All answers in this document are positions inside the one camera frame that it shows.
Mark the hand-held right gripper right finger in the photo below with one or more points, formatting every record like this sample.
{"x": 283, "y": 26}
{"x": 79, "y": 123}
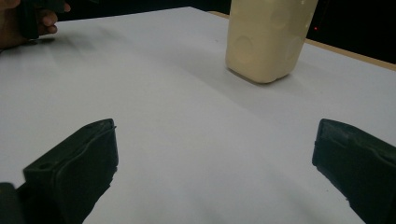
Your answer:
{"x": 358, "y": 165}

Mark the cream square cup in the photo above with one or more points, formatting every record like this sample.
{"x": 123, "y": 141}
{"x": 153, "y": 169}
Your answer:
{"x": 264, "y": 40}

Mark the white board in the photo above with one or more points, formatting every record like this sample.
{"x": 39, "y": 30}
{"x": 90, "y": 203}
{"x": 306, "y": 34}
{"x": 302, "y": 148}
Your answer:
{"x": 186, "y": 124}

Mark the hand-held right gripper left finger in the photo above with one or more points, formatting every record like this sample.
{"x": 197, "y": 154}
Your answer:
{"x": 71, "y": 174}

